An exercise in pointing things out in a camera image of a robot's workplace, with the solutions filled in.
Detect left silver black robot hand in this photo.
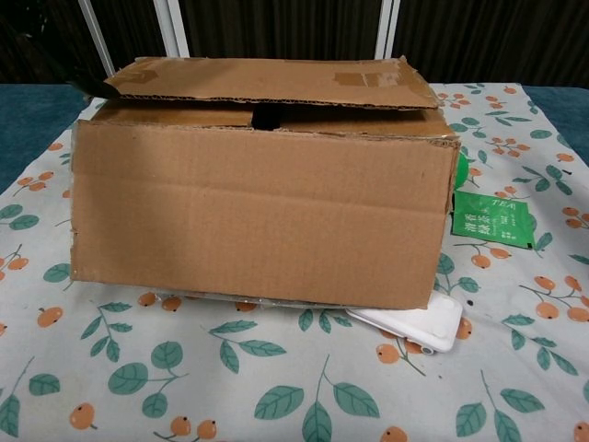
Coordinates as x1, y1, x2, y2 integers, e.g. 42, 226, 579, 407
66, 78, 121, 100

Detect brown cardboard shipping box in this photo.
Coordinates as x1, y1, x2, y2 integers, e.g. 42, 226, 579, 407
68, 54, 462, 312

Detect clear glass rod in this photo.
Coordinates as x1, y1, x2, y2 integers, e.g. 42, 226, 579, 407
154, 292, 263, 308

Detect floral orange fruit tablecloth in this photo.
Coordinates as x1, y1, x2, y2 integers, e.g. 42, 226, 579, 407
0, 82, 589, 442

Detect green ball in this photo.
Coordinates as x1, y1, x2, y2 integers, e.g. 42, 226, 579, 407
453, 154, 470, 190

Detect green tea sachet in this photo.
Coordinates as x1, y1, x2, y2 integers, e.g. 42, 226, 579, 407
450, 191, 535, 250

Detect white aluminium frame post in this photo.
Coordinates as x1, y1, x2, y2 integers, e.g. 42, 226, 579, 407
77, 0, 114, 77
376, 0, 401, 60
154, 0, 186, 59

